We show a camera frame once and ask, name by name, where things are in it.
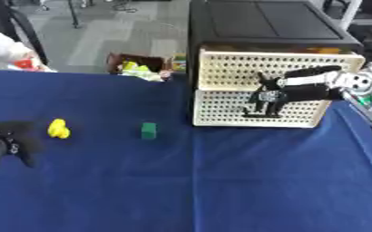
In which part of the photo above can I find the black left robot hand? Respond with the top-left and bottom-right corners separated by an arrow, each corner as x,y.
0,121 -> 44,169

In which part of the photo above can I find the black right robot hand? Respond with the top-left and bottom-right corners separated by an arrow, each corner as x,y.
244,65 -> 347,118

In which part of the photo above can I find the pale perforated drawer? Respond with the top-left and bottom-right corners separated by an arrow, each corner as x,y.
192,89 -> 334,129
197,48 -> 367,92

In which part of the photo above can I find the yellow toy duck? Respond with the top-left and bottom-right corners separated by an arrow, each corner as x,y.
46,118 -> 72,140

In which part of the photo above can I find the black cabinet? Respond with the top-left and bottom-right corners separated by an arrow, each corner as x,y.
186,0 -> 366,92

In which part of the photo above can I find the person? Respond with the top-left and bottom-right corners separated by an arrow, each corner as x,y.
0,24 -> 56,73

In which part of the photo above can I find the green block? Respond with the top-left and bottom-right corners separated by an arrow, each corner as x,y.
140,121 -> 160,140

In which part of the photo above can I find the brown cardboard box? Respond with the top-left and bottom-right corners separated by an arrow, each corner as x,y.
106,53 -> 173,82

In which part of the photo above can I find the black drawer handle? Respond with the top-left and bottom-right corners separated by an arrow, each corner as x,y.
240,113 -> 285,119

